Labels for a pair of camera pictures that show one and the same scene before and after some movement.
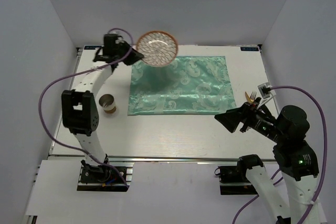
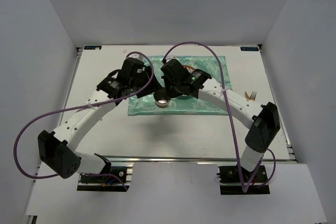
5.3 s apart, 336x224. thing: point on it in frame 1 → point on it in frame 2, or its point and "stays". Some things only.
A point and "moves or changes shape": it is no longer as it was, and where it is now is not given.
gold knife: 248,97 stays
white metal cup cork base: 107,102 moves or changes shape
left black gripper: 134,56 → 151,87
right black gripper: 231,118 → 172,94
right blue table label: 249,49 stays
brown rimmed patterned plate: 159,48 → 189,68
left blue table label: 91,47 stays
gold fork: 252,99 stays
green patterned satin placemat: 188,85 stays
